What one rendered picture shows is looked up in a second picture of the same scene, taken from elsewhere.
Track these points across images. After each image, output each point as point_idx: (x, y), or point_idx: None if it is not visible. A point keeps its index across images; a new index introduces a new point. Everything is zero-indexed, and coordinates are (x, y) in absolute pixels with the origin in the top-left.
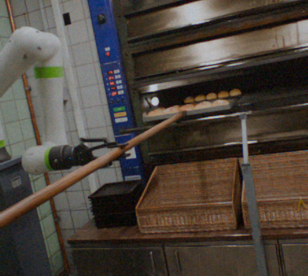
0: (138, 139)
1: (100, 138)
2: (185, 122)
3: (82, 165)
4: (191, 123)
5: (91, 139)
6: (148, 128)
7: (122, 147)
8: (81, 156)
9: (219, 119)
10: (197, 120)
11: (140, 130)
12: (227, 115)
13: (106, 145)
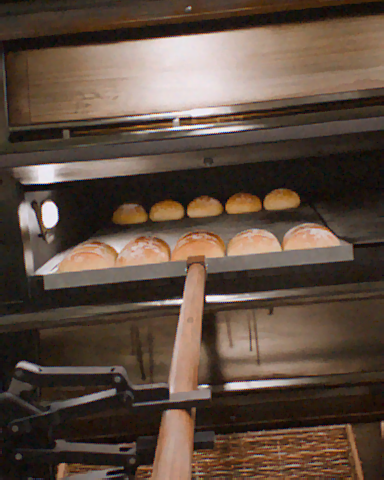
0: (194, 370)
1: (103, 370)
2: (229, 301)
3: (14, 477)
4: (248, 306)
5: (66, 376)
6: (92, 315)
7: (189, 411)
8: (11, 441)
9: (347, 298)
10: (271, 296)
11: (59, 324)
12: (377, 285)
13: (132, 399)
